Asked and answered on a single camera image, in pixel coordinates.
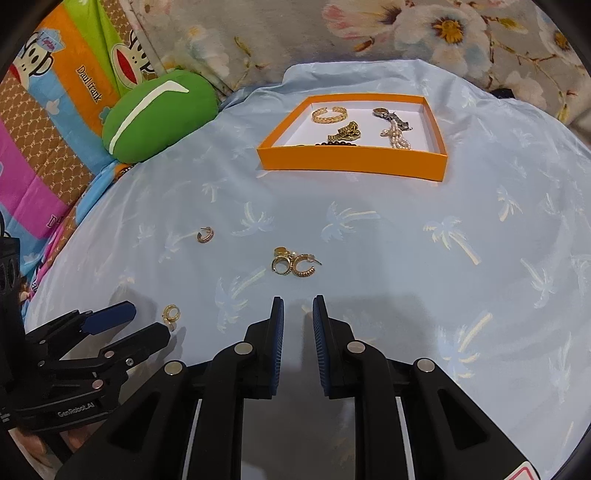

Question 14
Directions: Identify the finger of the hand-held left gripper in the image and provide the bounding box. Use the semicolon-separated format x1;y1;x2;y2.
39;323;171;393
25;301;137;352

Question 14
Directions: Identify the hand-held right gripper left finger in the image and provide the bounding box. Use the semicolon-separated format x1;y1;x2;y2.
55;296;286;480

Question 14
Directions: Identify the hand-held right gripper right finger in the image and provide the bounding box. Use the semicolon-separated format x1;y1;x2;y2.
312;295;541;480

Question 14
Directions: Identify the orange cardboard box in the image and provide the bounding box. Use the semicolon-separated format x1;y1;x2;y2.
256;93;448;184

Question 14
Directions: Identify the gold wristwatch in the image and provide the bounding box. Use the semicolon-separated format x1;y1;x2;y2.
327;120;362;144

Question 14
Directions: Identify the pearl bracelet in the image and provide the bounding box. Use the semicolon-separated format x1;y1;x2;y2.
380;121;413;151

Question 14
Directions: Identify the gold cuff bracelet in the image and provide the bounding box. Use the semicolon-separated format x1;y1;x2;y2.
311;106;348;124

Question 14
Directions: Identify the silver wristwatch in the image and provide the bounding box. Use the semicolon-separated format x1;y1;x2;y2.
372;107;413;131

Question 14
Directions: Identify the light blue palm print sheet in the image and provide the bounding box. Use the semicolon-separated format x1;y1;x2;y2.
21;59;591;480

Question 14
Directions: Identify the green pillow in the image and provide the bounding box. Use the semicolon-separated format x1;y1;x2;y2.
102;69;219;164

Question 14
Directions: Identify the cartoon printed blanket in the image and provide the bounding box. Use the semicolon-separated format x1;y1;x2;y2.
0;0;167;324

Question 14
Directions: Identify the floral blanket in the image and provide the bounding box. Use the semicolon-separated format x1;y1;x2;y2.
117;0;591;139

